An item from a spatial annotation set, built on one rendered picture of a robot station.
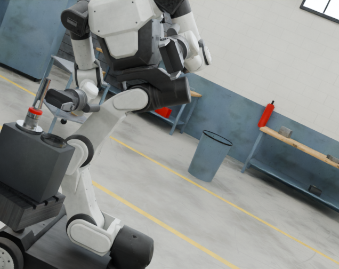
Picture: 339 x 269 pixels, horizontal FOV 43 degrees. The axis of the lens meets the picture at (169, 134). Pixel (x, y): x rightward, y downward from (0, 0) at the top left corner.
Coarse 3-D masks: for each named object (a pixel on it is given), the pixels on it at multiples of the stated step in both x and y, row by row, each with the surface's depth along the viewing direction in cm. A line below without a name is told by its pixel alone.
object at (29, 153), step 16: (16, 128) 143; (0, 144) 143; (16, 144) 142; (32, 144) 141; (48, 144) 141; (64, 144) 144; (0, 160) 144; (16, 160) 143; (32, 160) 141; (48, 160) 140; (64, 160) 146; (0, 176) 145; (16, 176) 143; (32, 176) 142; (48, 176) 141; (32, 192) 142; (48, 192) 145
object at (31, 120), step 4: (28, 112) 144; (28, 116) 144; (32, 116) 144; (36, 116) 144; (40, 116) 145; (24, 120) 146; (28, 120) 144; (32, 120) 144; (36, 120) 145; (24, 124) 145; (28, 124) 144; (32, 124) 145; (36, 124) 146; (32, 128) 145; (36, 128) 147
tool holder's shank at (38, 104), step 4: (44, 80) 143; (48, 80) 143; (44, 84) 143; (48, 84) 143; (44, 88) 143; (48, 88) 144; (40, 92) 143; (44, 92) 144; (40, 96) 144; (44, 96) 144; (36, 100) 144; (40, 100) 144; (36, 104) 144; (40, 104) 144; (36, 108) 144; (40, 108) 145
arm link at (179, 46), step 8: (160, 40) 136; (176, 40) 140; (184, 40) 146; (160, 48) 136; (168, 48) 137; (176, 48) 136; (184, 48) 143; (168, 56) 138; (176, 56) 137; (184, 56) 144; (168, 64) 138; (176, 64) 138; (168, 72) 139
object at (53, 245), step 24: (24, 240) 179; (48, 240) 193; (120, 240) 188; (144, 240) 191; (24, 264) 178; (48, 264) 177; (72, 264) 183; (96, 264) 191; (120, 264) 189; (144, 264) 190
